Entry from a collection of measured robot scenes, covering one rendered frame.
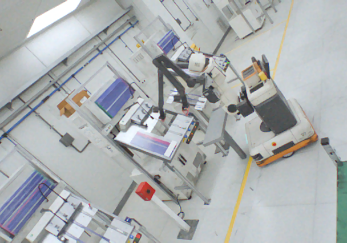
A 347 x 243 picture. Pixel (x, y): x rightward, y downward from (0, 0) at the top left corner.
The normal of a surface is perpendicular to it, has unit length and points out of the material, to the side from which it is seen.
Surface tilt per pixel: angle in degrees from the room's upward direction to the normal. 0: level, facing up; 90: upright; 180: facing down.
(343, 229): 0
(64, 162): 90
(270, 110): 90
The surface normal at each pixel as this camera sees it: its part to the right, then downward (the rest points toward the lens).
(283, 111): -0.15, 0.51
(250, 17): -0.41, 0.65
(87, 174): 0.65, -0.29
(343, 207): -0.65, -0.70
